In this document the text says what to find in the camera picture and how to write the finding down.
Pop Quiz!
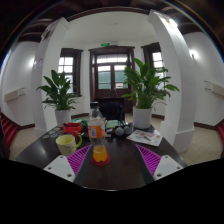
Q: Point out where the grey round speaker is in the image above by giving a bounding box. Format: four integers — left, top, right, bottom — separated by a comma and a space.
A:
123, 124, 134, 136
114, 125, 125, 137

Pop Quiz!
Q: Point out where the red box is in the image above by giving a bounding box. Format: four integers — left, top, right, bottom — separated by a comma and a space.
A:
62, 121, 84, 136

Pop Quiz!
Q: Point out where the potted plant in white pot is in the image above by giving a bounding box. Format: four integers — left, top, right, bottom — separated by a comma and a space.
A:
120, 57, 181, 130
36, 69, 81, 128

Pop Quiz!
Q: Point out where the black chair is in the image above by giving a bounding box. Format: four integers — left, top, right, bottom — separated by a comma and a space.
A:
95, 96, 126, 122

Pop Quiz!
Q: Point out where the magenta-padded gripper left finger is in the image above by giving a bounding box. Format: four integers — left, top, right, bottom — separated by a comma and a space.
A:
43, 144, 93, 183

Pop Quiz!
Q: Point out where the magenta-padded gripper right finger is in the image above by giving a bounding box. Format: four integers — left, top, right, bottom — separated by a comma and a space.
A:
135, 143, 184, 181

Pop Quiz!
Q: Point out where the dark wooden double door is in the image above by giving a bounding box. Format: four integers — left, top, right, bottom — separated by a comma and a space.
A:
88, 45, 136, 114

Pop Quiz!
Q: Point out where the dark framed window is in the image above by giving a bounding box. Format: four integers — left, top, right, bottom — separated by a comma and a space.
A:
57, 47, 84, 98
140, 41, 166, 78

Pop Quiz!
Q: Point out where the white wall radiator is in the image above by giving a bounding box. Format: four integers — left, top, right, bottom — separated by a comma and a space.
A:
203, 79, 224, 98
3, 87, 27, 103

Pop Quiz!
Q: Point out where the flat round red coaster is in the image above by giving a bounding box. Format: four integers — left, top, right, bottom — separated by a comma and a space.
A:
90, 154, 112, 167

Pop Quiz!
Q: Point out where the printed paper leaflet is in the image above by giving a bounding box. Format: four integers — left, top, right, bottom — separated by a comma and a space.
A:
125, 128, 164, 148

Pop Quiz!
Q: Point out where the pale yellow mug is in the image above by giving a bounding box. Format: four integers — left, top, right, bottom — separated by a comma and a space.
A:
55, 133, 83, 157

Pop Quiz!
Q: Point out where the green book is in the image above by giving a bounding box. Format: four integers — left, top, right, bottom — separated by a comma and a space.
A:
105, 119, 120, 130

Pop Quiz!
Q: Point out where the clear bottle with orange drink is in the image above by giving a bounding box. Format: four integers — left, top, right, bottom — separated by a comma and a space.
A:
87, 101, 109, 163

